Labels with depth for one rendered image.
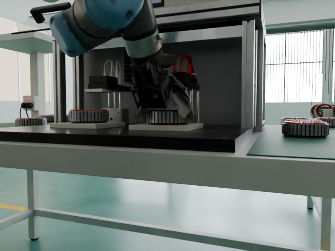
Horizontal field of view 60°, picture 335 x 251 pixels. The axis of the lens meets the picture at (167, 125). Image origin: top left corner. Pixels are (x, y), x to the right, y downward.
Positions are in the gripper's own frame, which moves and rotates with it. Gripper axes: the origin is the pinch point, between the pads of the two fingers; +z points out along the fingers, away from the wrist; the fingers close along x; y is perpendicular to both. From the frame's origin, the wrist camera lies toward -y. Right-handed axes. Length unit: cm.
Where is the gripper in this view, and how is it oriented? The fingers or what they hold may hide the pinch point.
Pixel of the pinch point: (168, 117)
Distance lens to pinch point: 75.3
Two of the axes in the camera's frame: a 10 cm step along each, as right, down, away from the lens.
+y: -2.7, 6.6, -7.0
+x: 9.4, 0.2, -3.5
